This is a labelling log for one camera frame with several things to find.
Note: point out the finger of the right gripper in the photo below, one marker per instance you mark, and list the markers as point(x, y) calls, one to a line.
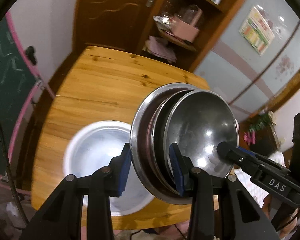
point(248, 161)

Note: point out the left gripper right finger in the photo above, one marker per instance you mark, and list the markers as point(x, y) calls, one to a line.
point(181, 167)

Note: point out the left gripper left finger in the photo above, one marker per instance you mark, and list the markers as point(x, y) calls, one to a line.
point(120, 167)

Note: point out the large steel bowl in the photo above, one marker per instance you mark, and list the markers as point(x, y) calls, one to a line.
point(139, 144)

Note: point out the small steel bowl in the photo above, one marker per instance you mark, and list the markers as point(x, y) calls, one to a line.
point(197, 121)

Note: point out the person's right hand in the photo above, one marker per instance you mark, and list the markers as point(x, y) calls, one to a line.
point(287, 229)

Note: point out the pink toy on cabinet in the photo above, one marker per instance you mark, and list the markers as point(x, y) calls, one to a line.
point(249, 137)

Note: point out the dark wooden side cabinet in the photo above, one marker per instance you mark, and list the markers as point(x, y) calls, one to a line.
point(266, 142)

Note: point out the wooden round table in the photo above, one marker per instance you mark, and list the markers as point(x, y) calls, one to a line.
point(103, 84)

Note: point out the pink folded cloth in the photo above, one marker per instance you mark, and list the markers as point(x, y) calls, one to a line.
point(158, 47)

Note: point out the pink box on shelf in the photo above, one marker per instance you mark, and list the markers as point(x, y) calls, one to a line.
point(183, 30)

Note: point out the brown wooden door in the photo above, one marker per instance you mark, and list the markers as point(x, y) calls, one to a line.
point(114, 24)

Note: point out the colourful wall poster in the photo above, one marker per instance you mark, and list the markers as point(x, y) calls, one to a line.
point(256, 30)

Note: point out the green chalkboard pink frame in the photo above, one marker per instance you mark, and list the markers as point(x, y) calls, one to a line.
point(20, 80)

